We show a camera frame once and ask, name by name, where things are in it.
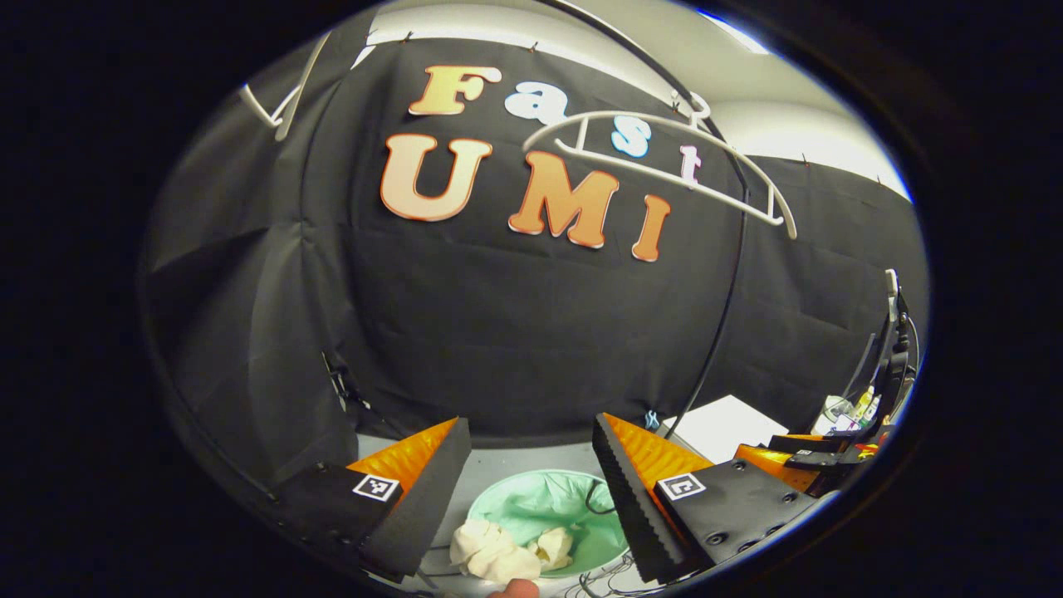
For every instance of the cream collared shirt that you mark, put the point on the cream collared shirt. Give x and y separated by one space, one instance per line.
490 548

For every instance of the black clothes rack rail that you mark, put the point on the black clothes rack rail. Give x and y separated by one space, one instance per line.
716 345

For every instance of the white plastic clothes hanger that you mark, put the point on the white plastic clothes hanger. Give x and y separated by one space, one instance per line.
301 91
583 124

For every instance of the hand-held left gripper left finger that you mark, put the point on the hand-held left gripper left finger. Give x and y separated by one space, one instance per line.
432 490

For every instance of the light blue tie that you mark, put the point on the light blue tie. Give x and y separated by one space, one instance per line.
652 419

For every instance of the thin black stand pole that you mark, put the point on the thin black stand pole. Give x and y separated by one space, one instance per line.
861 364

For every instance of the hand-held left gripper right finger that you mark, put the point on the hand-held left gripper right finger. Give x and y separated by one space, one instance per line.
627 498

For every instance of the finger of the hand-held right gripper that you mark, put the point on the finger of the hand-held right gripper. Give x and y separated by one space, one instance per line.
781 467
822 441

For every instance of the green-lined laundry hamper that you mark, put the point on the green-lined laundry hamper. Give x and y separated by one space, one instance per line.
540 502

